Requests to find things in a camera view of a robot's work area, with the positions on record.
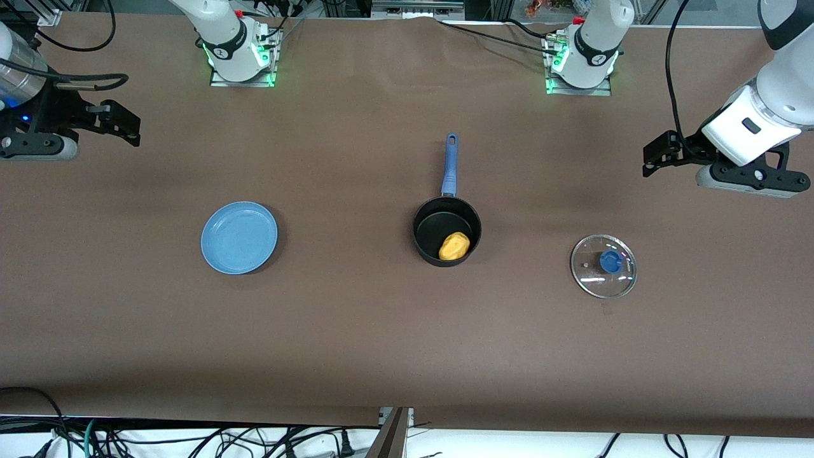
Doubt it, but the glass lid with blue knob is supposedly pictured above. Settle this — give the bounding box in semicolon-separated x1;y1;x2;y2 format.
570;234;638;300

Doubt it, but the yellow potato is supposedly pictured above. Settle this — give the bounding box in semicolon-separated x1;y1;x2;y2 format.
438;232;471;261

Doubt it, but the blue round plate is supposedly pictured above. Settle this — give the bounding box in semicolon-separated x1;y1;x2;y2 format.
201;202;279;275

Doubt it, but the grey metal box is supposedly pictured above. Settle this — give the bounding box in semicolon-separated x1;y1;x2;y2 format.
371;0;466;20

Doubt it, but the brown table cloth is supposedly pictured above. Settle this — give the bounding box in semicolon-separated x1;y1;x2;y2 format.
0;13;814;437

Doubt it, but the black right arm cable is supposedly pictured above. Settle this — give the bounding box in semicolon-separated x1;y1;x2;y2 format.
0;0;130;91

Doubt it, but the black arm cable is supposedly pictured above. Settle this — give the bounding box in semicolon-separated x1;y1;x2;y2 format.
665;0;694;141
0;0;130;91

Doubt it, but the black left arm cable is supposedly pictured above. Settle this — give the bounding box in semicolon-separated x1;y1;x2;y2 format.
665;0;694;141

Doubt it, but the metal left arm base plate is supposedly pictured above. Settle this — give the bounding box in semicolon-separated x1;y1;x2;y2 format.
545;32;613;97

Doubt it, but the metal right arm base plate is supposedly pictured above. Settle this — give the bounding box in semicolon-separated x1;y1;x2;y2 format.
210;19;279;88

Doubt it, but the short black cable on cloth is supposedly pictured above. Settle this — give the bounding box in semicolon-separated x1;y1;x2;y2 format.
507;18;551;39

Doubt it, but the long black cable on cloth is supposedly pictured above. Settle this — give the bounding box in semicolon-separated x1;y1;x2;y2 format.
438;21;553;55

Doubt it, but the black pot with blue handle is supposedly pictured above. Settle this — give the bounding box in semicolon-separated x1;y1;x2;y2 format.
412;133;483;268

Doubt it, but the black looping floor cable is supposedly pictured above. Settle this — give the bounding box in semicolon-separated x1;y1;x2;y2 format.
0;386;69;458

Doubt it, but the black cable with plug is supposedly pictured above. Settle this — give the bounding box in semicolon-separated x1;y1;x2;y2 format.
280;427;355;458

